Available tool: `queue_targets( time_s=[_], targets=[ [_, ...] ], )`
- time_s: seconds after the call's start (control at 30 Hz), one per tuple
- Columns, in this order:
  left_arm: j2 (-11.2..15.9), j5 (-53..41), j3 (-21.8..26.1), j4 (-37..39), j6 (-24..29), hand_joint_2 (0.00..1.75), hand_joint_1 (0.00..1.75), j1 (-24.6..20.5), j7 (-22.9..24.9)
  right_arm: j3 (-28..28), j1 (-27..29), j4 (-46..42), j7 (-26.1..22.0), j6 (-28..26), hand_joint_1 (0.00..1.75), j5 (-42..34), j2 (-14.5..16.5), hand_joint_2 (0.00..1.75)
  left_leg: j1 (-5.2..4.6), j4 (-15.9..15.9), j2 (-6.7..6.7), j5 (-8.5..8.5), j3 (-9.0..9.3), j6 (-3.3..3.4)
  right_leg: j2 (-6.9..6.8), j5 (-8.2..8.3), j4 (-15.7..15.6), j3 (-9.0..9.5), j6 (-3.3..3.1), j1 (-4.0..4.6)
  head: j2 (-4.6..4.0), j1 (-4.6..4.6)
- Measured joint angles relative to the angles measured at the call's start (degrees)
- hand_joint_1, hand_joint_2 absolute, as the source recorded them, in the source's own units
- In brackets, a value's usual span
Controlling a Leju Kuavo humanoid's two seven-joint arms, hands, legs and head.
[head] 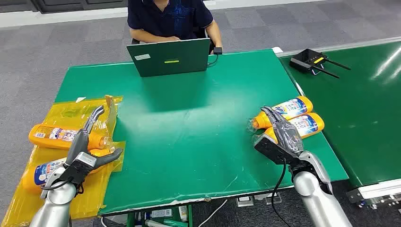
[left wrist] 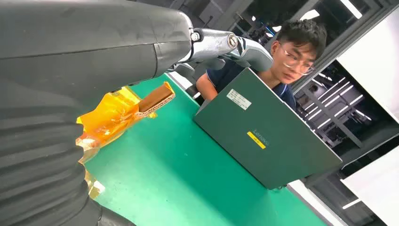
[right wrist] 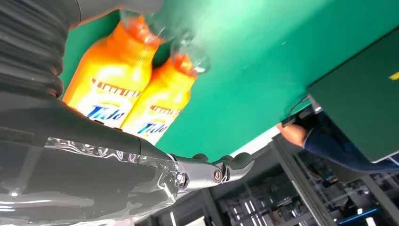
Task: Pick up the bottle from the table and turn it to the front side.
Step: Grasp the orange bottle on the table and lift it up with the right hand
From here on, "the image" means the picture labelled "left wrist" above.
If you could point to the yellow plastic sheet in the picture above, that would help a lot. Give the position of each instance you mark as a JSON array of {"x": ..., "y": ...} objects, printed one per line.
[{"x": 109, "y": 118}]

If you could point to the brown cardboard piece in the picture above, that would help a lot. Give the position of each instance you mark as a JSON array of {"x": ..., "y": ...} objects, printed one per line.
[{"x": 156, "y": 99}]

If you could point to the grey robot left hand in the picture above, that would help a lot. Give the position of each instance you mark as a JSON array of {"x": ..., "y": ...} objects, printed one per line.
[{"x": 93, "y": 46}]

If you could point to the dark green laptop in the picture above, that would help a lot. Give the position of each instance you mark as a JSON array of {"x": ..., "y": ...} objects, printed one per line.
[{"x": 265, "y": 131}]

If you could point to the person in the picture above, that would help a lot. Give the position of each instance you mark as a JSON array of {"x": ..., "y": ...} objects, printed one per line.
[{"x": 296, "y": 46}]

